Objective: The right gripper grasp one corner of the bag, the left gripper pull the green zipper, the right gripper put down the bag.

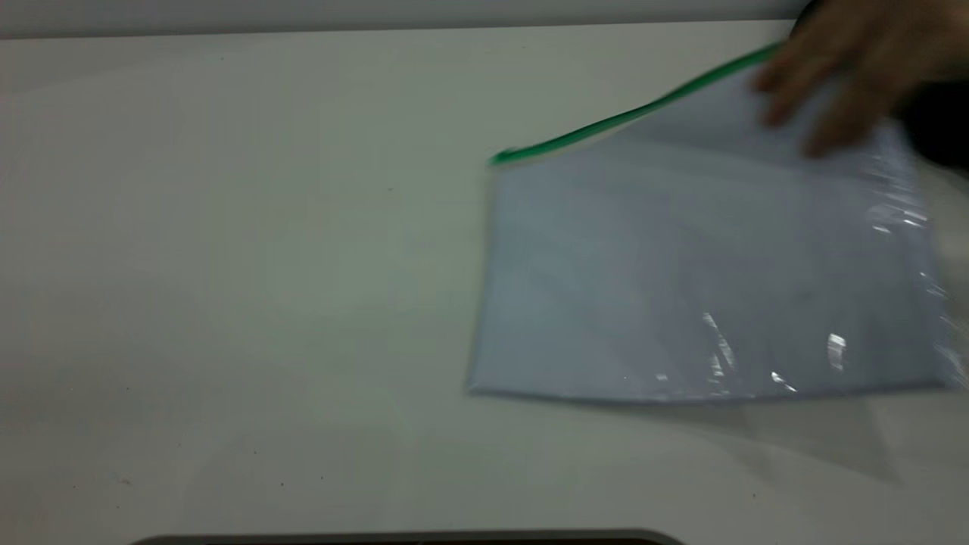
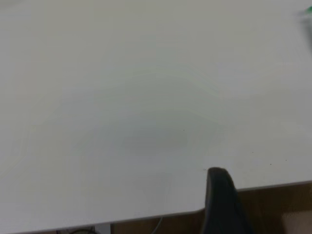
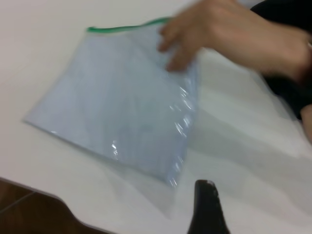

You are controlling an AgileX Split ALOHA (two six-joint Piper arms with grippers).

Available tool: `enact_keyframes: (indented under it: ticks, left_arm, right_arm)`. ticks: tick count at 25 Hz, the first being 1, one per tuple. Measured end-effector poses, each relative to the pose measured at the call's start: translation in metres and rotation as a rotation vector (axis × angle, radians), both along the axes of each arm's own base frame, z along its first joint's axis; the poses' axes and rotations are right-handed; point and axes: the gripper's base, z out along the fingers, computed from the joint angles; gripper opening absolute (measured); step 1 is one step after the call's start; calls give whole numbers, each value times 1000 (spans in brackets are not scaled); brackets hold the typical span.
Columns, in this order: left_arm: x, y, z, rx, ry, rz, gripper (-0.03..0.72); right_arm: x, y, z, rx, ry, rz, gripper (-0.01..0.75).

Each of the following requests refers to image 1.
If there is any bare human hand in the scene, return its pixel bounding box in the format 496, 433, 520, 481
753, 0, 969, 157

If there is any clear zip bag green zipper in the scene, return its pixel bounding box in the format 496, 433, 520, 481
463, 42, 969, 402

